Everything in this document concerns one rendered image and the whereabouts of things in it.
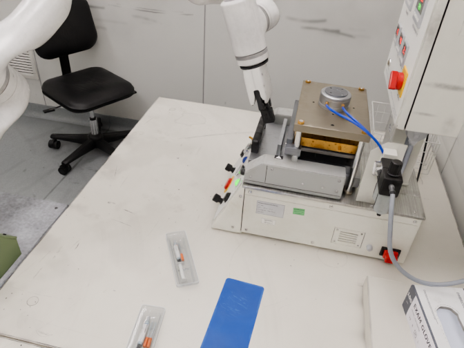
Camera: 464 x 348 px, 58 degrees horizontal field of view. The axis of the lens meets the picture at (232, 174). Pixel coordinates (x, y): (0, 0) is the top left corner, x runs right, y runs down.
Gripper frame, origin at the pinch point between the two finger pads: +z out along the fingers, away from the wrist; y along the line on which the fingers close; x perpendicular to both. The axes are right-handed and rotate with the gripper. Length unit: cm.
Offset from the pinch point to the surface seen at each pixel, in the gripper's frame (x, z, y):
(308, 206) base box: 8.7, 19.4, 16.9
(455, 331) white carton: 38, 33, 44
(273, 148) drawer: 0.1, 8.6, 3.7
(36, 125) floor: -203, 38, -129
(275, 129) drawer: -0.8, 8.2, -7.2
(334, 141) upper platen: 17.4, 5.4, 10.0
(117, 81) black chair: -117, 16, -119
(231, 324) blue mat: -9, 29, 46
